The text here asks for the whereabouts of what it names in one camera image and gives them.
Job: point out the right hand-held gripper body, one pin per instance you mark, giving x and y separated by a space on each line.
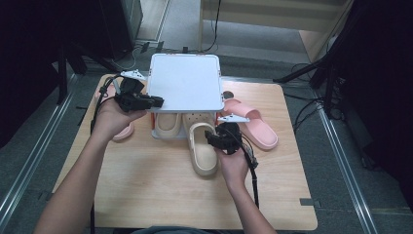
231 136

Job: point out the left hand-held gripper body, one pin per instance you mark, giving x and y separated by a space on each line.
130 97

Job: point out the beige slipper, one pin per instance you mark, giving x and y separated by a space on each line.
168 125
203 156

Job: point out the pink slipper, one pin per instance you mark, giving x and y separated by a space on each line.
125 134
259 128

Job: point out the white two-tier shoe rack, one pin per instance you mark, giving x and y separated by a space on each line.
186 81

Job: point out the person's left hand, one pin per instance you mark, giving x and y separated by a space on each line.
108 122

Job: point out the person's right hand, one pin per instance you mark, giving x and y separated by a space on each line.
235 169

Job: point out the dark round disc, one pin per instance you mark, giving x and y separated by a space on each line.
228 95

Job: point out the black tripod stand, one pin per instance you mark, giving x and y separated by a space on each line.
78 61

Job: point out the dark cabinet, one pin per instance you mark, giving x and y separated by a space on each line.
121 26

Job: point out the person's blue-grey shirt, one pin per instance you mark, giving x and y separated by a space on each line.
172 230

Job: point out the grey tape patch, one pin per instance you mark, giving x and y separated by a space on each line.
45 196
308 202

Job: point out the black metal stand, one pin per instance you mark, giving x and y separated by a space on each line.
311 70

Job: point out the dark curtain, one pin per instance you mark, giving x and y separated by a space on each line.
383 81
29 48

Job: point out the light wooden furniture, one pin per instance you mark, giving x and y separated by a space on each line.
276 16

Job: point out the metal floor rail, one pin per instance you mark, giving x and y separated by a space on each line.
344 169
35 159

